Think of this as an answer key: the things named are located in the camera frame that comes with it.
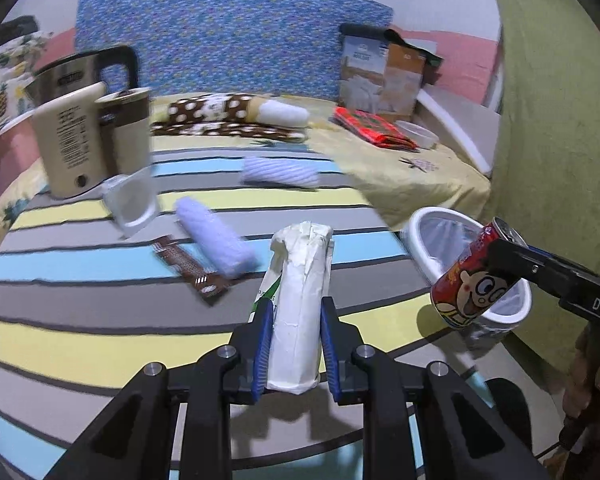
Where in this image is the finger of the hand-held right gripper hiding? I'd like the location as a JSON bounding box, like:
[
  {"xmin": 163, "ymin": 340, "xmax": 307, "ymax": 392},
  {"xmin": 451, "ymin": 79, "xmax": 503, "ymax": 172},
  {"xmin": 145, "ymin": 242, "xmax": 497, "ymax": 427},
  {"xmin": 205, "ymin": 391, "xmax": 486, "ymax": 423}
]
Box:
[{"xmin": 489, "ymin": 237, "xmax": 573, "ymax": 291}]

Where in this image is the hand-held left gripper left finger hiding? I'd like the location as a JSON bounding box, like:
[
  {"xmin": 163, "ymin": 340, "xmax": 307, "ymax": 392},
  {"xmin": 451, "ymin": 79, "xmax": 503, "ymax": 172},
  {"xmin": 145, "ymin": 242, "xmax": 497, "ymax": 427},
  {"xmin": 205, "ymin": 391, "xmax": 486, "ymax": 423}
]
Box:
[{"xmin": 40, "ymin": 299, "xmax": 276, "ymax": 480}]

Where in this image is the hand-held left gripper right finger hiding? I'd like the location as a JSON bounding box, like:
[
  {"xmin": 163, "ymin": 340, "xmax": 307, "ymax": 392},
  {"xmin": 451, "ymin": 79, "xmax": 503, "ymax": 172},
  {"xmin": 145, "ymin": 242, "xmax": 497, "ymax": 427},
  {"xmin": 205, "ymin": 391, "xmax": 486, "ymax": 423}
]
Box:
[{"xmin": 320, "ymin": 296, "xmax": 551, "ymax": 480}]

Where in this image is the white carton package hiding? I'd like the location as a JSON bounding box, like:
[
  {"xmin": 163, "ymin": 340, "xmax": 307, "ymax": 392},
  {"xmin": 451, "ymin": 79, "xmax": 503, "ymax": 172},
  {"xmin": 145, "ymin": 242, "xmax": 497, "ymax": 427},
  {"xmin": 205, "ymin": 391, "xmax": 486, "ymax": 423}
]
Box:
[{"xmin": 250, "ymin": 221, "xmax": 337, "ymax": 395}]

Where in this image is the red cartoon drink can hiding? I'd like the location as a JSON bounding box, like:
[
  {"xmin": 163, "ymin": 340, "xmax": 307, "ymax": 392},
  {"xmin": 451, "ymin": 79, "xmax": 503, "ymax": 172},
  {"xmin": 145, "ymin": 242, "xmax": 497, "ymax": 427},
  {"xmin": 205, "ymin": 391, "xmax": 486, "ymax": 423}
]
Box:
[{"xmin": 430, "ymin": 217, "xmax": 528, "ymax": 331}]

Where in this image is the white round trash bin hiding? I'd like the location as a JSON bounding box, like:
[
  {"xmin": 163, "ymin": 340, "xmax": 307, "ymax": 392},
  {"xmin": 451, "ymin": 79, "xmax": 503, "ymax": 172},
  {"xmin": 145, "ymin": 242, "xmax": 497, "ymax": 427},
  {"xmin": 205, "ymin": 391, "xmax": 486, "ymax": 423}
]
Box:
[{"xmin": 400, "ymin": 206, "xmax": 533, "ymax": 351}]

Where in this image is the translucent bin liner bag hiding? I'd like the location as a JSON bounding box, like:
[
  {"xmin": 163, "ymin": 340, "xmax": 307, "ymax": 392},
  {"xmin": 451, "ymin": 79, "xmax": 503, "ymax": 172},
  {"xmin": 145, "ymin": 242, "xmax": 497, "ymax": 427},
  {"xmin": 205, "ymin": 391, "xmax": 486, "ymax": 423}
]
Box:
[{"xmin": 425, "ymin": 212, "xmax": 526, "ymax": 316}]

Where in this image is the brown sachet wrapper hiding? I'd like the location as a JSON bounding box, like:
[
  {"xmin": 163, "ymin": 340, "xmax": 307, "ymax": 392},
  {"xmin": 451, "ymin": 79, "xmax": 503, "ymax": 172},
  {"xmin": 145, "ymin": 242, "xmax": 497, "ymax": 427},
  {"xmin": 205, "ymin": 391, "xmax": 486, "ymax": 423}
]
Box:
[{"xmin": 151, "ymin": 236, "xmax": 231, "ymax": 307}]

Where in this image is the lavender rolled towel near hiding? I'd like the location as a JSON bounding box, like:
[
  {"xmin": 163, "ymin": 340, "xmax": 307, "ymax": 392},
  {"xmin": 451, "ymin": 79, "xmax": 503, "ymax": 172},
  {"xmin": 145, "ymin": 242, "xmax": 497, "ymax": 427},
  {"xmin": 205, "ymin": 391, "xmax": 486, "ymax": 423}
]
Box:
[{"xmin": 175, "ymin": 196, "xmax": 258, "ymax": 278}]

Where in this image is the lavender rolled towel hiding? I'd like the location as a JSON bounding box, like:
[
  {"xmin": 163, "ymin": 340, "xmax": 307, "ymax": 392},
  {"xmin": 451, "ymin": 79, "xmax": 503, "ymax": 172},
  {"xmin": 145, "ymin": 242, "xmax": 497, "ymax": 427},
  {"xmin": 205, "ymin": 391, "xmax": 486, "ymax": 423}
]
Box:
[
  {"xmin": 175, "ymin": 196, "xmax": 258, "ymax": 278},
  {"xmin": 240, "ymin": 155, "xmax": 321, "ymax": 190}
]

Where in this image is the green curtain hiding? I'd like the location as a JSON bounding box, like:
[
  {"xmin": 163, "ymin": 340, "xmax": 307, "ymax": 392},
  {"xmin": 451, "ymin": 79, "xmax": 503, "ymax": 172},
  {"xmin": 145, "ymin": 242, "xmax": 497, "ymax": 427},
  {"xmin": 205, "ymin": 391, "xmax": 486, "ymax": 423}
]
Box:
[{"xmin": 485, "ymin": 0, "xmax": 600, "ymax": 376}]

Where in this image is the striped tablecloth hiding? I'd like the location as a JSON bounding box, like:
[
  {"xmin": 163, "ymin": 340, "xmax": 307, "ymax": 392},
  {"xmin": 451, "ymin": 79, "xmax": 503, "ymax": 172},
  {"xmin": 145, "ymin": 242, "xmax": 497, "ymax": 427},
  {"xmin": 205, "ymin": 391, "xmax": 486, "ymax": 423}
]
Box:
[{"xmin": 0, "ymin": 146, "xmax": 491, "ymax": 480}]

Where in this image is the yellow bedsheet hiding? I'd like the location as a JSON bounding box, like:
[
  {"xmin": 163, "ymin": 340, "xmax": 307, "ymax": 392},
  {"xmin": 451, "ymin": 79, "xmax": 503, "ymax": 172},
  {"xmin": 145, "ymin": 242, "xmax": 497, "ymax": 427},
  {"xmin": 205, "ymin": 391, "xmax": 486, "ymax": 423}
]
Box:
[{"xmin": 0, "ymin": 92, "xmax": 492, "ymax": 233}]

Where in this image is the white foam board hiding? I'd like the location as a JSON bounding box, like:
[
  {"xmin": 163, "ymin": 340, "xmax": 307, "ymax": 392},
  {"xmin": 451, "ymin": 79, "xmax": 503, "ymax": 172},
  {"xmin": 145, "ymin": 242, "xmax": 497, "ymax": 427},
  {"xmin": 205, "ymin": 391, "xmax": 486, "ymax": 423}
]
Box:
[{"xmin": 417, "ymin": 67, "xmax": 506, "ymax": 178}]

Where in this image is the clear plastic tub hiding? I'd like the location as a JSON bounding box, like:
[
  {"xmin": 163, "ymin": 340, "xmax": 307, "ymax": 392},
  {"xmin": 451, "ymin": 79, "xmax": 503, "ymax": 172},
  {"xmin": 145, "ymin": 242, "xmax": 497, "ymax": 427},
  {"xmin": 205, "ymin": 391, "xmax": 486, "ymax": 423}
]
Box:
[{"xmin": 395, "ymin": 120, "xmax": 438, "ymax": 150}]

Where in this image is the lavender rolled towel far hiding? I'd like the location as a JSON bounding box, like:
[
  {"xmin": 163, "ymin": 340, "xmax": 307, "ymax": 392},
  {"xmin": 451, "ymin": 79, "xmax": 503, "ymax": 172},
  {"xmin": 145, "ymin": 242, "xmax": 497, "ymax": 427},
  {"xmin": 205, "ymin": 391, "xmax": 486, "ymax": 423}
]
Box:
[{"xmin": 240, "ymin": 155, "xmax": 321, "ymax": 190}]

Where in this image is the clear plastic cup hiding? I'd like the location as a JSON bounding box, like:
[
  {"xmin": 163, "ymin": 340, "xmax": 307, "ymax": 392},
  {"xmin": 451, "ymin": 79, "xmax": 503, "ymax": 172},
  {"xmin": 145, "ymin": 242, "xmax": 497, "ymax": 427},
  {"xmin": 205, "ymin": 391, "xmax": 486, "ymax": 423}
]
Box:
[{"xmin": 102, "ymin": 169, "xmax": 160, "ymax": 240}]

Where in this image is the red plaid cloth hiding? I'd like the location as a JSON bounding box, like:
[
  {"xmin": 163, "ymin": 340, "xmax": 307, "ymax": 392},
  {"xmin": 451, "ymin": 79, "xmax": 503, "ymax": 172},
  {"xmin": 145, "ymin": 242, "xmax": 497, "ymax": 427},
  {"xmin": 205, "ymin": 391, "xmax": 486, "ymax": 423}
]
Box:
[{"xmin": 332, "ymin": 106, "xmax": 421, "ymax": 151}]

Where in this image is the cardboard milk box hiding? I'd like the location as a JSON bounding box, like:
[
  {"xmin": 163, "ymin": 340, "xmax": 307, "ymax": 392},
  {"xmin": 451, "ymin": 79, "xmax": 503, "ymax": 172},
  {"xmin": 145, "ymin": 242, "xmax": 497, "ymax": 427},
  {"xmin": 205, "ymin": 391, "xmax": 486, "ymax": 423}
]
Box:
[{"xmin": 339, "ymin": 35, "xmax": 428, "ymax": 121}]

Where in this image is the brown polka dot blanket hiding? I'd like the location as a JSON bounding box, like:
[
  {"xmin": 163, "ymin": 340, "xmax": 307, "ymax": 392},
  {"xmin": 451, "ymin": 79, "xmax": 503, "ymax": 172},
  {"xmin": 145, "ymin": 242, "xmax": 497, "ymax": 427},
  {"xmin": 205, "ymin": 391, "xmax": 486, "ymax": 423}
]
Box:
[{"xmin": 150, "ymin": 92, "xmax": 311, "ymax": 143}]

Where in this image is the dark bag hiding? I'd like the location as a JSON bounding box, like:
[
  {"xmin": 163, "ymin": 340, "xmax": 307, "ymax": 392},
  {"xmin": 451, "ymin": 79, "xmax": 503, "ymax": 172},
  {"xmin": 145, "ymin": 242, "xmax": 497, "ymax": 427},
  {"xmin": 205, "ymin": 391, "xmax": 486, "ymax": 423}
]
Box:
[{"xmin": 340, "ymin": 22, "xmax": 443, "ymax": 68}]

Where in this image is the cream and steel electric kettle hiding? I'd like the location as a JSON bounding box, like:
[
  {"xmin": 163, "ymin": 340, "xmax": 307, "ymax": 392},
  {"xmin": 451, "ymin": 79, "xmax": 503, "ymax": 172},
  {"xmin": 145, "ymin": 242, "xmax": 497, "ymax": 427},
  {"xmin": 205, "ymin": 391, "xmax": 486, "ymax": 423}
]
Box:
[{"xmin": 24, "ymin": 45, "xmax": 141, "ymax": 200}]

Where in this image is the blue patterned mattress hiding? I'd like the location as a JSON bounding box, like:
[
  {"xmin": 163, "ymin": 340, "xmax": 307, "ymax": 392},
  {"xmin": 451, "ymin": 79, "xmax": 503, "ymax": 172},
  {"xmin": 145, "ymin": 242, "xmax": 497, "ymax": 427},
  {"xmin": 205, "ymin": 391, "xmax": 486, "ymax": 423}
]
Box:
[{"xmin": 75, "ymin": 0, "xmax": 395, "ymax": 101}]

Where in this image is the pink cushion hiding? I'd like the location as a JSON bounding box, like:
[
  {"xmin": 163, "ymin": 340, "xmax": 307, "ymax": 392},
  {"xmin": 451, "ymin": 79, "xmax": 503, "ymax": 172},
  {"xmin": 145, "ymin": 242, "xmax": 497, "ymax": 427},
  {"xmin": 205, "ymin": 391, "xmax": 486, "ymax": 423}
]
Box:
[{"xmin": 0, "ymin": 110, "xmax": 48, "ymax": 196}]

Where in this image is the pineapple print bedding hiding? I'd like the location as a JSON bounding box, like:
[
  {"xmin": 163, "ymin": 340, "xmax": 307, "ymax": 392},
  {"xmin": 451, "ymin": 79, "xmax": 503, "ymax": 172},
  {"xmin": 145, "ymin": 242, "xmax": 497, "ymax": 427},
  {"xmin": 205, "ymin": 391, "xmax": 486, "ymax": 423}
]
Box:
[{"xmin": 0, "ymin": 30, "xmax": 56, "ymax": 141}]

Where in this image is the black bag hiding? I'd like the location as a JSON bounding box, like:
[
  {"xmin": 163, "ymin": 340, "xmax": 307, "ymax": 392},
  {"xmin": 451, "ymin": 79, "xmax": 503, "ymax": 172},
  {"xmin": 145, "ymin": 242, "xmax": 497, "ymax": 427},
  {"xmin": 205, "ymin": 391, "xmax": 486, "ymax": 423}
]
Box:
[{"xmin": 0, "ymin": 16, "xmax": 38, "ymax": 46}]

